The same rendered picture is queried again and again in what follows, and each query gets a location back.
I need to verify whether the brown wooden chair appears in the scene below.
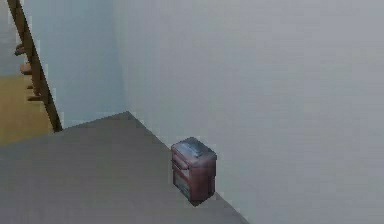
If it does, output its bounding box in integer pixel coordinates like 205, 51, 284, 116
13, 42, 44, 102

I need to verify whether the brown wooden door frame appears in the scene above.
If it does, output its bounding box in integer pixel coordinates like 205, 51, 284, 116
6, 0, 64, 133

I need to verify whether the reddish brown bedside cabinet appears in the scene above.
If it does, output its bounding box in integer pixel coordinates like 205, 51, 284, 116
170, 136, 218, 208

